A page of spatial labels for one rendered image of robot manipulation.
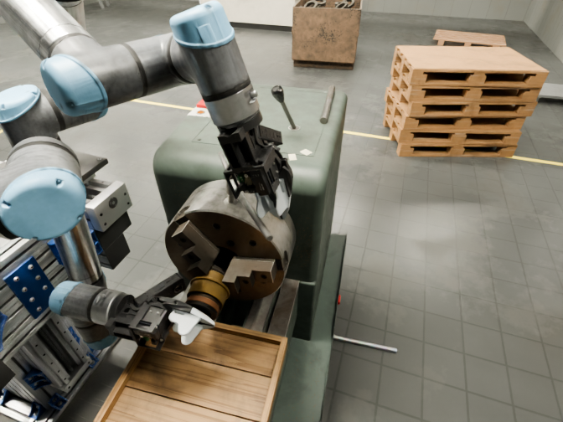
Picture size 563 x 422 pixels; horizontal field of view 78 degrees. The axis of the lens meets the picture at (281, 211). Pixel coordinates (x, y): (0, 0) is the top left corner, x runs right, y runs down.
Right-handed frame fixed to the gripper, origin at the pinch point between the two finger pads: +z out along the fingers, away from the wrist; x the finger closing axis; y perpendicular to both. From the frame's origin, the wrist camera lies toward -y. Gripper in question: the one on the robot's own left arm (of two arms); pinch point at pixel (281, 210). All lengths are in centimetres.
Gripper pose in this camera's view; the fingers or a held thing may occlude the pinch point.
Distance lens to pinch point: 65.6
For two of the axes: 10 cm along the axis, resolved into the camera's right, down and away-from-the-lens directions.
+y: -2.4, 6.2, -7.5
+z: 3.1, 7.8, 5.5
